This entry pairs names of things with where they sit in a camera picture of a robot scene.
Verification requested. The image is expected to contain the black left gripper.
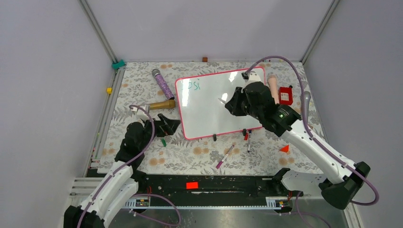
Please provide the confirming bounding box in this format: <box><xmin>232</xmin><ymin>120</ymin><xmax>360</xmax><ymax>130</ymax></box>
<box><xmin>139</xmin><ymin>113</ymin><xmax>180</xmax><ymax>150</ymax></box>

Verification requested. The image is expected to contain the pink framed whiteboard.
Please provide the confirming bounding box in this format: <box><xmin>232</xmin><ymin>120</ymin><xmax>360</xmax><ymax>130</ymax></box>
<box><xmin>174</xmin><ymin>69</ymin><xmax>261</xmax><ymax>140</ymax></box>

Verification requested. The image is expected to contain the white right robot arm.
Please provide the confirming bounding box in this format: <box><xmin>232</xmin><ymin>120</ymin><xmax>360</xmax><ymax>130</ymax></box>
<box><xmin>225</xmin><ymin>82</ymin><xmax>371</xmax><ymax>209</ymax></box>

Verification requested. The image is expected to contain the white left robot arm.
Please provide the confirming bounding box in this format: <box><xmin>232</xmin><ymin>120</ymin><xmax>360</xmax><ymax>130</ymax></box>
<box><xmin>63</xmin><ymin>114</ymin><xmax>181</xmax><ymax>228</ymax></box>

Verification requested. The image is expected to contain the black marker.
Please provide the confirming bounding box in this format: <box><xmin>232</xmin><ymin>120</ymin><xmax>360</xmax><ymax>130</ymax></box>
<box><xmin>247</xmin><ymin>130</ymin><xmax>252</xmax><ymax>154</ymax></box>

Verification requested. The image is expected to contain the floral table mat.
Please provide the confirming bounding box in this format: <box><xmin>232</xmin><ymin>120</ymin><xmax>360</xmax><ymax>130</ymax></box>
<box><xmin>97</xmin><ymin>62</ymin><xmax>320</xmax><ymax>176</ymax></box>

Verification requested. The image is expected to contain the red box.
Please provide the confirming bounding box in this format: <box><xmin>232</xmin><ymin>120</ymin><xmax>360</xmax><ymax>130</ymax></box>
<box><xmin>278</xmin><ymin>87</ymin><xmax>293</xmax><ymax>105</ymax></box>

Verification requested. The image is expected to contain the purple glitter microphone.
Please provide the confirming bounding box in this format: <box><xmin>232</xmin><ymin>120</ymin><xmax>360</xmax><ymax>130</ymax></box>
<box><xmin>152</xmin><ymin>69</ymin><xmax>174</xmax><ymax>100</ymax></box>

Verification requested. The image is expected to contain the purple marker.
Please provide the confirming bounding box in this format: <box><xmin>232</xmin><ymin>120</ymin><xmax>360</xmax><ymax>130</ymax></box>
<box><xmin>216</xmin><ymin>144</ymin><xmax>235</xmax><ymax>169</ymax></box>

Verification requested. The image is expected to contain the orange wedge block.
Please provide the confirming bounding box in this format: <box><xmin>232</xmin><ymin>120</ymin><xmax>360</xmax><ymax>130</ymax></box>
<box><xmin>279</xmin><ymin>145</ymin><xmax>289</xmax><ymax>153</ymax></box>

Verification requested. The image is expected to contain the silver microphone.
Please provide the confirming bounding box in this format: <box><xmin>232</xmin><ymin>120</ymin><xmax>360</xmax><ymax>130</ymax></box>
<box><xmin>300</xmin><ymin>91</ymin><xmax>311</xmax><ymax>118</ymax></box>

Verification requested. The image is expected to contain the teal block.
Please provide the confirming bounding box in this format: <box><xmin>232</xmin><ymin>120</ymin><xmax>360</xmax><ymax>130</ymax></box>
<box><xmin>112</xmin><ymin>59</ymin><xmax>126</xmax><ymax>70</ymax></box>

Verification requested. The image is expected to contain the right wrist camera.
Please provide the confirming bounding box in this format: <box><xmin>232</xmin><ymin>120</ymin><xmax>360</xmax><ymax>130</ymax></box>
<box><xmin>241</xmin><ymin>71</ymin><xmax>262</xmax><ymax>86</ymax></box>

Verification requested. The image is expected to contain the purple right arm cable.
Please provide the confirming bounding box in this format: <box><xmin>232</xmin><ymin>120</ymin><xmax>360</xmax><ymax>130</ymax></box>
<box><xmin>241</xmin><ymin>56</ymin><xmax>380</xmax><ymax>207</ymax></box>

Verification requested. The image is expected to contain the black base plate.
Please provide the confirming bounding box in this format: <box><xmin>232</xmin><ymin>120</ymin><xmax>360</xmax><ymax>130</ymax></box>
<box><xmin>132</xmin><ymin>171</ymin><xmax>302</xmax><ymax>208</ymax></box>

